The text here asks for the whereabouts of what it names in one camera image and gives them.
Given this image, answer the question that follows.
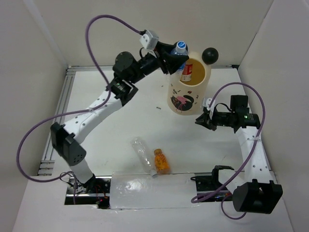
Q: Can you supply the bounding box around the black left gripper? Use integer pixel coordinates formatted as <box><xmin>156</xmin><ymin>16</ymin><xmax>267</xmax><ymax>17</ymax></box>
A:
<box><xmin>129</xmin><ymin>40</ymin><xmax>188</xmax><ymax>84</ymax></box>

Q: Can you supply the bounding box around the blue label clear bottle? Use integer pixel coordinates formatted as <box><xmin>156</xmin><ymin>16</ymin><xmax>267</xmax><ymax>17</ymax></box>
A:
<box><xmin>170</xmin><ymin>41</ymin><xmax>188</xmax><ymax>73</ymax></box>

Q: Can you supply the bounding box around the red label plastic bottle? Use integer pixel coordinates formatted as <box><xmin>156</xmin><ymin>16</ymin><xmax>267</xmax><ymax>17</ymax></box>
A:
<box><xmin>181</xmin><ymin>62</ymin><xmax>193</xmax><ymax>82</ymax></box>

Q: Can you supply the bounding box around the orange juice bottle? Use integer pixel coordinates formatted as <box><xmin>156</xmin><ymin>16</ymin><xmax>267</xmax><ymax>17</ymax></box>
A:
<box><xmin>154</xmin><ymin>149</ymin><xmax>170</xmax><ymax>174</ymax></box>

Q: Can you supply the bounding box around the clear unlabelled plastic bottle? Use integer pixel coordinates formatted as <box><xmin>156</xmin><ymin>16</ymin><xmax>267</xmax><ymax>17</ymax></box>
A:
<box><xmin>130</xmin><ymin>137</ymin><xmax>157</xmax><ymax>178</ymax></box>

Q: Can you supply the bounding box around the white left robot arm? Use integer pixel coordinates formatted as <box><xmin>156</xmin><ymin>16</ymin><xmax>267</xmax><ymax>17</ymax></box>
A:
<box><xmin>51</xmin><ymin>41</ymin><xmax>188</xmax><ymax>193</ymax></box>

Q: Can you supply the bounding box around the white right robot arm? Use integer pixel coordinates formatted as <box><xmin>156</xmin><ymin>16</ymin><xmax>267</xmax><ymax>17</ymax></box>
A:
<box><xmin>196</xmin><ymin>95</ymin><xmax>283</xmax><ymax>214</ymax></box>

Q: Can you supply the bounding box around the cream bin with black ears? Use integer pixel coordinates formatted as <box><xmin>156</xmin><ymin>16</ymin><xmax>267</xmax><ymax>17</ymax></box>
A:
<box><xmin>167</xmin><ymin>47</ymin><xmax>219</xmax><ymax>116</ymax></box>

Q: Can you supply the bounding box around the white taped cover sheet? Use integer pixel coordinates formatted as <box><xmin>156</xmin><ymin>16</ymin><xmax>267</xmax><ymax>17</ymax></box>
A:
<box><xmin>110</xmin><ymin>174</ymin><xmax>198</xmax><ymax>209</ymax></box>

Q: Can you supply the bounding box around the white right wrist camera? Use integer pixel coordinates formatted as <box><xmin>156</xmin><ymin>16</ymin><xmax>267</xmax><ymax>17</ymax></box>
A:
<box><xmin>202</xmin><ymin>98</ymin><xmax>214</xmax><ymax>112</ymax></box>

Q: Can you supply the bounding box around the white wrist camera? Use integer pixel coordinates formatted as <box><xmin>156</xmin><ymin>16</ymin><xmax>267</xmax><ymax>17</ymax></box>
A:
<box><xmin>140</xmin><ymin>30</ymin><xmax>159</xmax><ymax>50</ymax></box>
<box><xmin>202</xmin><ymin>98</ymin><xmax>214</xmax><ymax>112</ymax></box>

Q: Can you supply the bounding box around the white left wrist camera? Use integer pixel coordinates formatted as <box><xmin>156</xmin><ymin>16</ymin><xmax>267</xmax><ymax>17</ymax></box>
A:
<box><xmin>140</xmin><ymin>30</ymin><xmax>159</xmax><ymax>50</ymax></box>

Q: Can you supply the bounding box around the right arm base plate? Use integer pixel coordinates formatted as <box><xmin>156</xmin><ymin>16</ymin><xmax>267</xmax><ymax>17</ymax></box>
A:
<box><xmin>190</xmin><ymin>173</ymin><xmax>231</xmax><ymax>203</ymax></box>

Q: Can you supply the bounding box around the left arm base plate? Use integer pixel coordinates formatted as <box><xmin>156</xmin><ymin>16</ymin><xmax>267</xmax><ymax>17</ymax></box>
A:
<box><xmin>63</xmin><ymin>176</ymin><xmax>112</xmax><ymax>209</ymax></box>

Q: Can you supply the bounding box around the aluminium frame rail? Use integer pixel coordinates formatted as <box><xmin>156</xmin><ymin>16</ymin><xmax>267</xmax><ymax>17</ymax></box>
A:
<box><xmin>37</xmin><ymin>64</ymin><xmax>239</xmax><ymax>175</ymax></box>

